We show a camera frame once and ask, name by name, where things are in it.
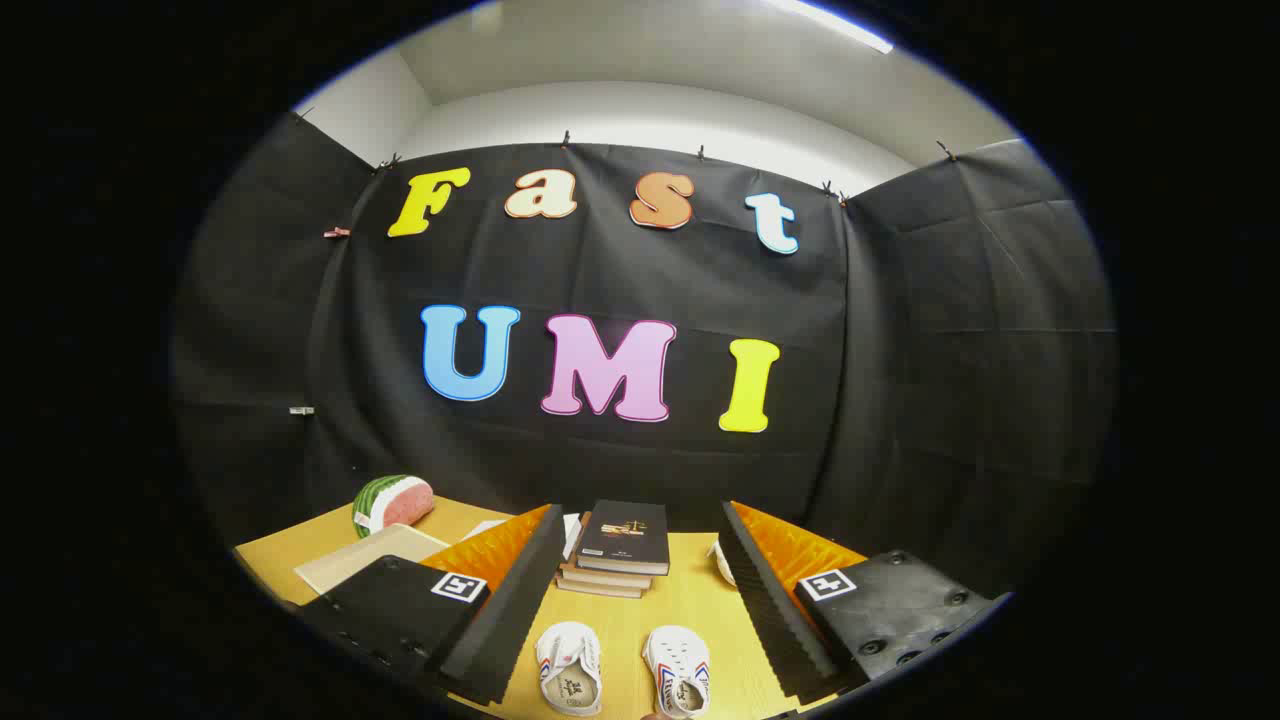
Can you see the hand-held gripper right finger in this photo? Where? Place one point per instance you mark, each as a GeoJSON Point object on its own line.
{"type": "Point", "coordinates": [770, 600]}

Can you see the black backdrop cloth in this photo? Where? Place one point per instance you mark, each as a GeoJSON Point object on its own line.
{"type": "Point", "coordinates": [900, 400]}

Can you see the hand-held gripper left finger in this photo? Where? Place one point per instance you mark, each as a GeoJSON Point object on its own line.
{"type": "Point", "coordinates": [520, 610]}

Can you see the watermelon slice plush toy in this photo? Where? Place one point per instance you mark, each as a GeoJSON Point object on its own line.
{"type": "Point", "coordinates": [395, 503]}

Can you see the white plush toy with eyes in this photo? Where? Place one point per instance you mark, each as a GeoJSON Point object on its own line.
{"type": "Point", "coordinates": [724, 565]}

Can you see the white book with portrait cover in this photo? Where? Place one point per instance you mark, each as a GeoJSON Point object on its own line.
{"type": "Point", "coordinates": [572, 535]}

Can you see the black hardcover book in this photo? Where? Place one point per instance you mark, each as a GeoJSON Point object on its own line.
{"type": "Point", "coordinates": [625, 535]}

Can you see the beige fabric storage box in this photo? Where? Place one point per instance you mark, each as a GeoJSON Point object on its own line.
{"type": "Point", "coordinates": [365, 558]}

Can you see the white canvas shoe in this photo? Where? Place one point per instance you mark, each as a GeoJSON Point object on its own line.
{"type": "Point", "coordinates": [678, 670]}
{"type": "Point", "coordinates": [568, 668]}

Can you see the brown book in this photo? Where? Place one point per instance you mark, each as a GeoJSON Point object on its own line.
{"type": "Point", "coordinates": [598, 590]}
{"type": "Point", "coordinates": [605, 576]}

